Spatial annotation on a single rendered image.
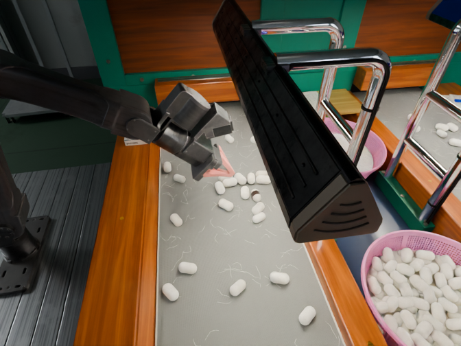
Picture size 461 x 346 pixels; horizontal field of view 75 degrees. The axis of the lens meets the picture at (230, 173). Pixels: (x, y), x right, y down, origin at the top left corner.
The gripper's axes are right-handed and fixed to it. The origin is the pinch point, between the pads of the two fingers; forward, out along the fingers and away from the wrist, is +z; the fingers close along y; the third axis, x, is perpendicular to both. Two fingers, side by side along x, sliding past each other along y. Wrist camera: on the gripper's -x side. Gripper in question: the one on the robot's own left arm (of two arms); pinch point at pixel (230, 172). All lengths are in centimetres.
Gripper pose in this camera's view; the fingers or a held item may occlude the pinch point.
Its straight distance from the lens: 69.0
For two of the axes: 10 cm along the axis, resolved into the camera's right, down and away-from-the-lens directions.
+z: 7.1, 4.3, 5.6
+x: -6.8, 6.2, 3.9
